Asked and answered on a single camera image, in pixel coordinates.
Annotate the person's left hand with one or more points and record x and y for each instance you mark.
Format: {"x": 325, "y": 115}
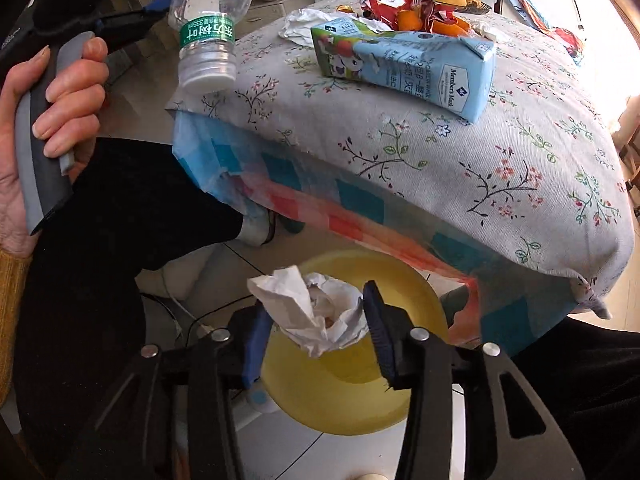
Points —
{"x": 70, "y": 124}

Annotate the clear plastic water bottle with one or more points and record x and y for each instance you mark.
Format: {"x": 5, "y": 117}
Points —
{"x": 207, "y": 62}

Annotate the orange peel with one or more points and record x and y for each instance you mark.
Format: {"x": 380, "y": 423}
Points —
{"x": 413, "y": 21}

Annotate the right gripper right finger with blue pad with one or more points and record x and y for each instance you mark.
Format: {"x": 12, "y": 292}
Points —
{"x": 386, "y": 326}

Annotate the red snack bag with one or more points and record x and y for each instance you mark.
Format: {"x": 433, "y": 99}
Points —
{"x": 435, "y": 16}

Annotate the yellow sleeve forearm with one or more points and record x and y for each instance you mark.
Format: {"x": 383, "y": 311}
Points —
{"x": 13, "y": 272}

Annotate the woven fruit basket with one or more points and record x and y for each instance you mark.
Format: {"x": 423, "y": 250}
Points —
{"x": 467, "y": 6}

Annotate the large white tissue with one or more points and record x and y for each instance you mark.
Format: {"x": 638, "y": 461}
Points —
{"x": 299, "y": 24}

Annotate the yellow trash bin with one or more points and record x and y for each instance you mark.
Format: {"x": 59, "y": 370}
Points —
{"x": 343, "y": 391}

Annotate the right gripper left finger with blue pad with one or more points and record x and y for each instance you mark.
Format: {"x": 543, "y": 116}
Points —
{"x": 255, "y": 345}

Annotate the floral grey tablecloth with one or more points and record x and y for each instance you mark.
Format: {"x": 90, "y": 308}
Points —
{"x": 536, "y": 178}

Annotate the blue milk carton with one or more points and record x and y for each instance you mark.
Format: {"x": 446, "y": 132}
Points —
{"x": 454, "y": 73}

